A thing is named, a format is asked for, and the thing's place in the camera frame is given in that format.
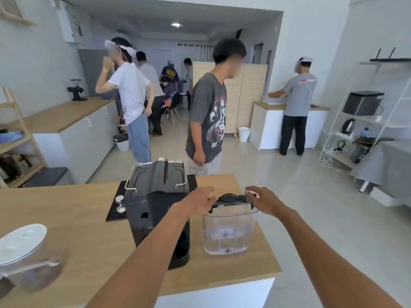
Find person's left hand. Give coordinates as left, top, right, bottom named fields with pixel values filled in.
left=175, top=187, right=219, bottom=219

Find person's right hand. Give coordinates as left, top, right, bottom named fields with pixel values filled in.
left=245, top=185, right=291, bottom=219

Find clear water tank black lid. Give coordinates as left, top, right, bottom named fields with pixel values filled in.
left=202, top=194, right=259, bottom=256

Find person's left forearm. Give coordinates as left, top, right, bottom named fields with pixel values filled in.
left=84, top=203, right=192, bottom=308

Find person's right forearm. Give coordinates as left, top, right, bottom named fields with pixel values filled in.
left=273, top=207, right=404, bottom=308

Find black espresso machine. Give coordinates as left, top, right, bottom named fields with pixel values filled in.
left=123, top=160, right=191, bottom=271

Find small white cabinet wooden top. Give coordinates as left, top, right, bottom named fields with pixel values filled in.
left=249, top=101, right=331, bottom=151

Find black tamping mat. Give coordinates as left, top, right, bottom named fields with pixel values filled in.
left=106, top=174, right=197, bottom=222

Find black chair wooden legs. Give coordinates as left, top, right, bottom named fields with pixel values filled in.
left=163, top=92, right=181, bottom=125

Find white trash bin black liner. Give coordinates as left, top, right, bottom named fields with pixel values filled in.
left=113, top=133, right=130, bottom=153

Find bamboo folding screen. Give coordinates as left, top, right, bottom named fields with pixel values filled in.
left=192, top=61, right=268, bottom=137

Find dark electric kettle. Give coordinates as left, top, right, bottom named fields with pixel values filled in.
left=341, top=117, right=356, bottom=135

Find white metal shelf rack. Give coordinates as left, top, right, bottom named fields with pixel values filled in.
left=319, top=59, right=411, bottom=177

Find grey cloth covered table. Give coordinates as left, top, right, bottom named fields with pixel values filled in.
left=351, top=140, right=411, bottom=208

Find black box appliance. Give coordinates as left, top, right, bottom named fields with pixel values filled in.
left=342, top=90, right=385, bottom=117

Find long white cabinet wooden top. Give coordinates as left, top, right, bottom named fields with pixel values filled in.
left=24, top=96, right=120, bottom=185

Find black coffee grinder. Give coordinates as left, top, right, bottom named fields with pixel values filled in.
left=67, top=78, right=88, bottom=102

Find black router with antennas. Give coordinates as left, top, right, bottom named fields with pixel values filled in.
left=369, top=47, right=411, bottom=63

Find glass jar with white lid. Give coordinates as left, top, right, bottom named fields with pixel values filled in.
left=0, top=224, right=65, bottom=293

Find metal scoop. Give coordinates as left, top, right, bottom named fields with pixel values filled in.
left=0, top=258, right=61, bottom=296

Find wooden ladder shelf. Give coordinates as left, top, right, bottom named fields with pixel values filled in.
left=0, top=87, right=48, bottom=190

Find dark bag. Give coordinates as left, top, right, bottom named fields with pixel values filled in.
left=0, top=153, right=31, bottom=184

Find blue box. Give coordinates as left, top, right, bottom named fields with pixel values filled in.
left=0, top=130, right=24, bottom=144

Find white cables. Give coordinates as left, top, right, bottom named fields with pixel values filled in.
left=319, top=146, right=354, bottom=177

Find white head-mounted camera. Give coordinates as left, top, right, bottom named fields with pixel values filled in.
left=104, top=40, right=137, bottom=59
left=294, top=56, right=314, bottom=74

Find white wall box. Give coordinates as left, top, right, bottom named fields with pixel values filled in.
left=59, top=0, right=85, bottom=45

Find wooden wall frame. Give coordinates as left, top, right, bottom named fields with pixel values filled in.
left=0, top=0, right=36, bottom=27

